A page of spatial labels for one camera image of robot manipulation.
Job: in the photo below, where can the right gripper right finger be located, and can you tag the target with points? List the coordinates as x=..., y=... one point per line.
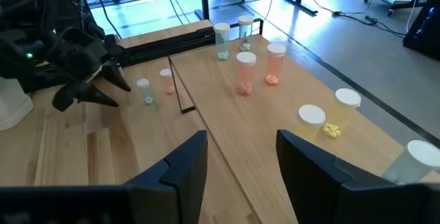
x=309, y=182

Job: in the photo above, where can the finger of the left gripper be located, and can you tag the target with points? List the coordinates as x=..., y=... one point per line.
x=115, y=76
x=80, y=95

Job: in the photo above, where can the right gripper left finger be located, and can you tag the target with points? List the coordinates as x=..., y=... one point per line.
x=178, y=189

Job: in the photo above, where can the pink medicine bottle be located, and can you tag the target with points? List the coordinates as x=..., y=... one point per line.
x=167, y=83

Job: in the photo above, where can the yellow medicine bottle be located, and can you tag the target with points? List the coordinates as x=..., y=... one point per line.
x=348, y=97
x=311, y=115

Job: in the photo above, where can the blue medicine bottle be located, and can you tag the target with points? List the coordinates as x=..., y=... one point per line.
x=424, y=153

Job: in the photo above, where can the pink bottle orange tablets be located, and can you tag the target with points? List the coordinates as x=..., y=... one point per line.
x=275, y=66

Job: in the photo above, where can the green bottle mixed pills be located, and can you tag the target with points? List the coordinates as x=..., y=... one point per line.
x=245, y=31

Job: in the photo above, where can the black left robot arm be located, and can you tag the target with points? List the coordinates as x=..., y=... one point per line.
x=20, y=18

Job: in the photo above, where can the white hexagonal planter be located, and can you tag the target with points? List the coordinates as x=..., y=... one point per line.
x=13, y=103

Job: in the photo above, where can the black computer tower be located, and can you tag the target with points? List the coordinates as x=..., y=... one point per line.
x=424, y=28

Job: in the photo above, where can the black table frame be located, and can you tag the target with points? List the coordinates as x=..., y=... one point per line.
x=165, y=45

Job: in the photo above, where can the wooden shelf black frame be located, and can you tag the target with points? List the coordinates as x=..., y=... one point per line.
x=240, y=121

